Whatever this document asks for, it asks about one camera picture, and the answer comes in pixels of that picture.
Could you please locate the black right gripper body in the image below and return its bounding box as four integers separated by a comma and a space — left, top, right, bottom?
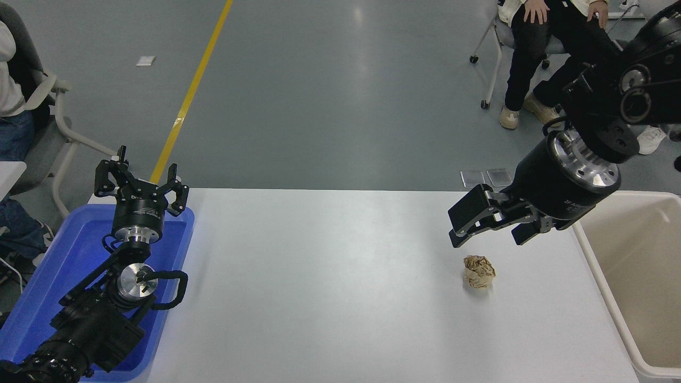
510, 136, 608, 230

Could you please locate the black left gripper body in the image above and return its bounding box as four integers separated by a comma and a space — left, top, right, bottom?
111, 181, 170, 231

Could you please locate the tan paper ball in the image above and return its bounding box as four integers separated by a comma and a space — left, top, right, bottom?
462, 255, 496, 289

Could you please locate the person's right hand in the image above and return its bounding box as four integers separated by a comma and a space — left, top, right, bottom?
523, 0, 550, 24

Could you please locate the person's left hand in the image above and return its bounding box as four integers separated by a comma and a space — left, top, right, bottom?
587, 0, 610, 29

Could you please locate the grey office chair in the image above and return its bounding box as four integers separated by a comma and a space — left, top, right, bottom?
0, 3, 120, 219

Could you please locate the blue plastic tray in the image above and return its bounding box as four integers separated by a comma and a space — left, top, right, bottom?
0, 204, 195, 383

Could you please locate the small white side table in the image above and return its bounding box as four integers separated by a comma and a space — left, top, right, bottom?
0, 161, 27, 200

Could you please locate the person in blue trousers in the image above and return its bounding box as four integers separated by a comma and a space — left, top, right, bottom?
0, 21, 54, 269

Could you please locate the person in white shoes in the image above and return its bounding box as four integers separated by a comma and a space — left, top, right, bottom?
637, 125, 681, 172

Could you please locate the large pale bin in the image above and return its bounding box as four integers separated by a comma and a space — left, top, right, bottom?
572, 191, 681, 379

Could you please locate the person in black trousers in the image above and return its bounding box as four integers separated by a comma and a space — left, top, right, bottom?
497, 0, 623, 130

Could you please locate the grey chair on castors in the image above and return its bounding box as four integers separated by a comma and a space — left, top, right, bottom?
469, 0, 564, 110

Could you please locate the thin metal chair leg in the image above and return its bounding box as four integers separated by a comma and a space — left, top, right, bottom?
607, 3, 640, 34

